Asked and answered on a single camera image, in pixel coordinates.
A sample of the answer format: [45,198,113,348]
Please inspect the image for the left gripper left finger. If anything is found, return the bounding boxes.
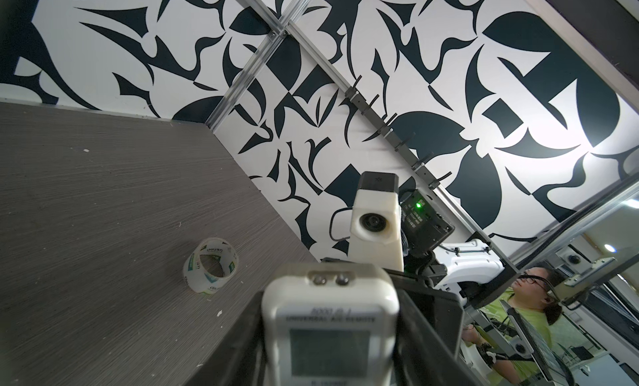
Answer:
[186,291,265,385]

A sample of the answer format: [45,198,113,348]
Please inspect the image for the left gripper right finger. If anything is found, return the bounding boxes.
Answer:
[389,273,481,385]

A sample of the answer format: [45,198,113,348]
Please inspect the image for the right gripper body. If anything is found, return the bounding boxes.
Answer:
[399,189,454,274]

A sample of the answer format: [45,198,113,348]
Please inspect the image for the white remote control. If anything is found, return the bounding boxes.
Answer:
[261,263,399,385]

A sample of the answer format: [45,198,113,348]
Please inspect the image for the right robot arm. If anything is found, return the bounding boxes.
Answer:
[399,189,519,309]

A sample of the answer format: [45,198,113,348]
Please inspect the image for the clear tape roll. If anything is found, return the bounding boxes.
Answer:
[182,237,240,294]

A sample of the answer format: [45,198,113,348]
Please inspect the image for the person in green shirt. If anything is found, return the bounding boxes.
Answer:
[461,265,565,386]

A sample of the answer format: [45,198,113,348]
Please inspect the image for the black wall hook rail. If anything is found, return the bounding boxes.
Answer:
[343,75,500,247]

